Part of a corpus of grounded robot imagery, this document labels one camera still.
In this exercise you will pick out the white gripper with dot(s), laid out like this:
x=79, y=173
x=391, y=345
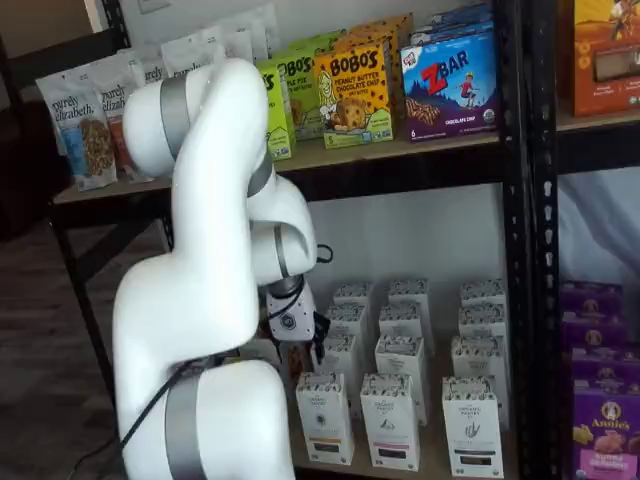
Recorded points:
x=290, y=317

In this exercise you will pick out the white box with yellow strip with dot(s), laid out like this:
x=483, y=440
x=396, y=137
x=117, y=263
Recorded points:
x=347, y=320
x=352, y=295
x=342, y=360
x=325, y=425

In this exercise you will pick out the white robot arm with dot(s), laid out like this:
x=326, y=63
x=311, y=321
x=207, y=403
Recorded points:
x=210, y=200

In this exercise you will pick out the white box with pink strip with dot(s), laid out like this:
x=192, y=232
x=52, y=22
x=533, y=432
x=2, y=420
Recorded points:
x=400, y=355
x=390, y=425
x=407, y=292
x=400, y=320

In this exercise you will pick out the white box with dark strip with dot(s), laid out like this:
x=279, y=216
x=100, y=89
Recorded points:
x=470, y=430
x=482, y=295
x=477, y=357
x=482, y=322

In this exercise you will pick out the green Bobo's apple pie box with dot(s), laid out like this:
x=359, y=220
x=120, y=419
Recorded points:
x=320, y=42
x=282, y=135
x=305, y=100

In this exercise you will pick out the yellow Bobo's peanut butter box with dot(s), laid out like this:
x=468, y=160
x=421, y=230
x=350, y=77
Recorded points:
x=395, y=30
x=350, y=100

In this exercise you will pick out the blue Zbar box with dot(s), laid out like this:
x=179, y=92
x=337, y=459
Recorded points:
x=450, y=100
x=450, y=30

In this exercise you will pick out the purple Annie's box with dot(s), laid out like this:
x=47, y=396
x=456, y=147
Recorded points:
x=607, y=367
x=607, y=435
x=595, y=337
x=592, y=302

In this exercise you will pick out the orange snack box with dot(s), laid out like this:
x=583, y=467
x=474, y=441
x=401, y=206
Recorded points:
x=610, y=50

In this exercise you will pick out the black metal shelving rack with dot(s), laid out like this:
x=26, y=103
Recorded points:
x=545, y=350
x=515, y=250

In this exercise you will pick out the orange label granola bag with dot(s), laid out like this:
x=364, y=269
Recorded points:
x=152, y=72
x=115, y=135

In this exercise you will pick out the blue label granola bag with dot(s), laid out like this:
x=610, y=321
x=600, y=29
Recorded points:
x=80, y=130

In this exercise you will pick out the white granola bag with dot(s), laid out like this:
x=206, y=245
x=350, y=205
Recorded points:
x=237, y=42
x=264, y=32

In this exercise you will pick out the red label granola bag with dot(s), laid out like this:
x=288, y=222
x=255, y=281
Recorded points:
x=192, y=55

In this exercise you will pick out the white plastic sheet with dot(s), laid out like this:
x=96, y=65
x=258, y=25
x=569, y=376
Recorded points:
x=600, y=225

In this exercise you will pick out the dark upholstered furniture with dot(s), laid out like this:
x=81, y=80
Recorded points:
x=27, y=170

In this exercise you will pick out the white wall plate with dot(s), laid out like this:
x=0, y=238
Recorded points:
x=155, y=6

